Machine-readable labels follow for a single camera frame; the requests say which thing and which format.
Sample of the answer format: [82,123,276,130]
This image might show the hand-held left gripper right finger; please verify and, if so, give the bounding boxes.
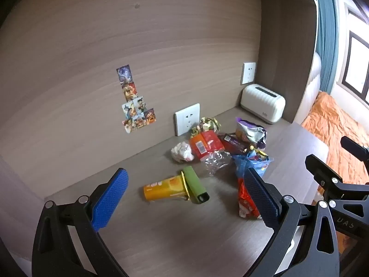
[244,167,341,277]

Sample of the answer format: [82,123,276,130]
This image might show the cluster of cartoon stickers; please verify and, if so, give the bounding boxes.
[116,63,158,134]

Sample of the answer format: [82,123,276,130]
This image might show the white paper ball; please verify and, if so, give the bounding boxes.
[171,141,195,162]

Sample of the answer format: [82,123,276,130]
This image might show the dark red cigarette box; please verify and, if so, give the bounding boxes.
[217,133,250,154]

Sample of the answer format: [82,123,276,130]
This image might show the dark framed window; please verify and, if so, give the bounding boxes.
[336,3,369,104]

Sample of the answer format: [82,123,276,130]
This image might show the blue snack bag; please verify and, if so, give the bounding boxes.
[232,148,274,179]

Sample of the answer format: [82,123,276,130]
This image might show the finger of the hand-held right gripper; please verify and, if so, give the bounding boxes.
[305,154,369,202]
[340,135,369,168]

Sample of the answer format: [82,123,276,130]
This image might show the white padded headboard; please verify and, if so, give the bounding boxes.
[301,52,322,123]

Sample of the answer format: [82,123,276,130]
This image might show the bright red barcode box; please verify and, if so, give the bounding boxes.
[189,130,226,160]

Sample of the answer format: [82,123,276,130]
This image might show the orange yellow snack can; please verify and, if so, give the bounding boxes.
[143,175,190,202]

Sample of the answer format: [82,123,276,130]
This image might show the red snack bag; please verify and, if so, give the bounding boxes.
[237,177,263,220]

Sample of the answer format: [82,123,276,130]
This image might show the white wall socket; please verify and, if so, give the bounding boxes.
[174,103,201,137]
[241,62,256,85]

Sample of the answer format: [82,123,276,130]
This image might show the white ribbed desktop box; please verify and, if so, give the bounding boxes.
[240,84,286,124]

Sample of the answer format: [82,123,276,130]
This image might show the crumpled gold foil wrapper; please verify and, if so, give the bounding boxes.
[190,117,222,137]

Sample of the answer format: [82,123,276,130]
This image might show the clear plastic wrapper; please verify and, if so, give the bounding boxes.
[204,150,235,177]

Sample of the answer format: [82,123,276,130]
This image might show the purple snack bag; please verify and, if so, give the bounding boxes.
[235,117,268,149]

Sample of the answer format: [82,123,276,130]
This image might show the green rectangular box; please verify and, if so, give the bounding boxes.
[182,166,210,204]

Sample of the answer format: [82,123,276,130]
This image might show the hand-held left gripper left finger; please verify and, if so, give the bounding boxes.
[32,167,130,277]

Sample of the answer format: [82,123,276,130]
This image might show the teal curtain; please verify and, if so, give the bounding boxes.
[313,0,339,94]

